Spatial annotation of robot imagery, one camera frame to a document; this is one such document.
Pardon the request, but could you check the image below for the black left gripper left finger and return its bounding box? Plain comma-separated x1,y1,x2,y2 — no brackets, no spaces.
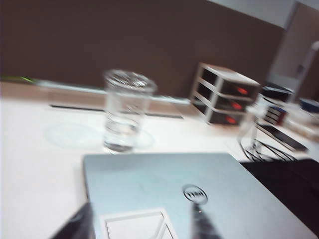
49,202,97,239

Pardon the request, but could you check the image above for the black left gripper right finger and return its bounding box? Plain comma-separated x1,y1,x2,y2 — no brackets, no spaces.
190,201,218,239

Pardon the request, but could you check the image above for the clear plastic coffee cup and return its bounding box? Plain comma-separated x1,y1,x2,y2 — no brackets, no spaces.
102,69,158,154

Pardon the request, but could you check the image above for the white red laptop sticker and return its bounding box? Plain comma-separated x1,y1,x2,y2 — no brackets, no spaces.
99,206,179,239

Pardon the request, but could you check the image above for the silver Dell laptop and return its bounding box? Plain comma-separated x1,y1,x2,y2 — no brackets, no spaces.
82,152,317,239

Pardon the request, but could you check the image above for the clear round coaster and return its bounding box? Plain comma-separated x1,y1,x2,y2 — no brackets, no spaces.
44,121,156,150

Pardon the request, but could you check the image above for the black mouse pad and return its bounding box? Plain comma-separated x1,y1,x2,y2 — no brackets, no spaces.
239,158,319,234

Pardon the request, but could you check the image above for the clear plastic bottle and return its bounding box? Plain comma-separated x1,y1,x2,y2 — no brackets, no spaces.
237,93,267,153

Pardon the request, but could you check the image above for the black flat phone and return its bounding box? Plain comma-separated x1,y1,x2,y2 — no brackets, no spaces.
259,123,309,152

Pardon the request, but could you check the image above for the white three-drawer desk organizer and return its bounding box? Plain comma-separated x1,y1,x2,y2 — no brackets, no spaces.
189,62,261,125

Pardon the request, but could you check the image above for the Rubik's cube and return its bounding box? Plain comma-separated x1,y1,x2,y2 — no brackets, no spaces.
265,104,286,123

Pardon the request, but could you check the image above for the green object behind desk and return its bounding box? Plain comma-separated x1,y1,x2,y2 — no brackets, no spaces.
1,74,38,84

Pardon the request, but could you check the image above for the brown desk divider panel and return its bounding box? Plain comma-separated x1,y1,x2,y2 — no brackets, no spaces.
0,0,286,99

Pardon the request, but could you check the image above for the black cable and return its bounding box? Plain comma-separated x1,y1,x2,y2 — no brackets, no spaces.
238,124,299,162

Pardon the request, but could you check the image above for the desk cable slot cover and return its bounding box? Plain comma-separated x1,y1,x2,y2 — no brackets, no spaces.
50,104,184,120

